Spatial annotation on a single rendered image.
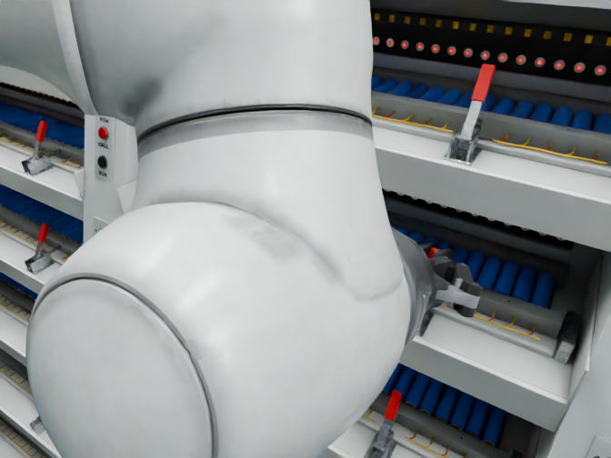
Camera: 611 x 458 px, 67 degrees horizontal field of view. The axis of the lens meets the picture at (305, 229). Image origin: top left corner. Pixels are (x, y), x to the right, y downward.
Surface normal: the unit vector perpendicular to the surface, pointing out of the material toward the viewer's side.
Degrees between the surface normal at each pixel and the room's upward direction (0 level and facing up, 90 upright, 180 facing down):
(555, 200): 109
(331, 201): 52
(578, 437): 90
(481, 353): 19
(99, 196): 90
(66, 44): 116
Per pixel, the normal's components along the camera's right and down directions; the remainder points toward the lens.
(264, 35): 0.23, 0.15
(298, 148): 0.36, -0.23
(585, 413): -0.50, 0.20
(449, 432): 0.00, -0.82
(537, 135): -0.52, 0.49
